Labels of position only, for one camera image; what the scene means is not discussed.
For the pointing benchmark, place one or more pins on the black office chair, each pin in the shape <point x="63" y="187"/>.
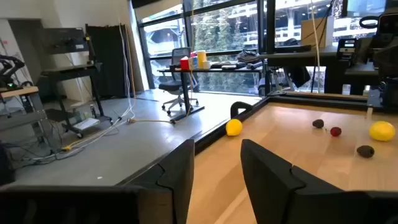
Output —
<point x="175" y="85"/>

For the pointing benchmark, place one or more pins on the yellow lemon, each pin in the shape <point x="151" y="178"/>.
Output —
<point x="234" y="127"/>
<point x="382" y="131"/>

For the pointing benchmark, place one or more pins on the wooden side table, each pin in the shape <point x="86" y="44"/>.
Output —
<point x="18" y="92"/>

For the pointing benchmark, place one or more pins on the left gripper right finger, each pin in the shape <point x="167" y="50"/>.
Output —
<point x="280" y="193"/>

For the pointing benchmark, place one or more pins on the yellow cup stack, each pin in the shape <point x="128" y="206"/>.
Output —
<point x="201" y="57"/>

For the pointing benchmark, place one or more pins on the white cup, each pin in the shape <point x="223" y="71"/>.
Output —
<point x="206" y="64"/>

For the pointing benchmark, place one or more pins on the cardboard box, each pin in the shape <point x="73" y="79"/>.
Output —
<point x="314" y="32"/>

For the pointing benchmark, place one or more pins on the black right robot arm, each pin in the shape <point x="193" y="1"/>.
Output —
<point x="387" y="62"/>

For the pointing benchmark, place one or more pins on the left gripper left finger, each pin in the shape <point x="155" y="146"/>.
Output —
<point x="174" y="174"/>

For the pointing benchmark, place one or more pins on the red raspberry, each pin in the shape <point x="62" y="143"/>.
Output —
<point x="335" y="131"/>

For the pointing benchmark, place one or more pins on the black office desk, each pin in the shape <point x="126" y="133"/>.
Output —
<point x="217" y="70"/>

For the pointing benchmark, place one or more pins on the dark clothes pile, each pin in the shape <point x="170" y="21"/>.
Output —
<point x="247" y="57"/>

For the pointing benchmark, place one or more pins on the dark purple berry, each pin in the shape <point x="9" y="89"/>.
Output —
<point x="318" y="123"/>

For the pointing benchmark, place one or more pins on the black curtain panel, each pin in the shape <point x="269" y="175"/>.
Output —
<point x="107" y="62"/>

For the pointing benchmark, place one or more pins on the black table frame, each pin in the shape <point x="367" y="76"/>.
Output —
<point x="311" y="100"/>

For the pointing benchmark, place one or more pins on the red cup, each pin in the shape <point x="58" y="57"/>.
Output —
<point x="184" y="63"/>

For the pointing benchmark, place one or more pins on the pink and blue box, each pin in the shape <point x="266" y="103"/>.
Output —
<point x="193" y="59"/>

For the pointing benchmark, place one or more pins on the black standing desk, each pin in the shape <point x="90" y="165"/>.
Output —
<point x="295" y="56"/>

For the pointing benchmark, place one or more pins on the blackberry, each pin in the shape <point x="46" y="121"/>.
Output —
<point x="365" y="151"/>

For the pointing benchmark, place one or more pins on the neighbouring black robot arm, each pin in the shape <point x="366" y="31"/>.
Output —
<point x="9" y="67"/>

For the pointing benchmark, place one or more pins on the black equipment cart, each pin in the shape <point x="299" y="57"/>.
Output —
<point x="71" y="71"/>

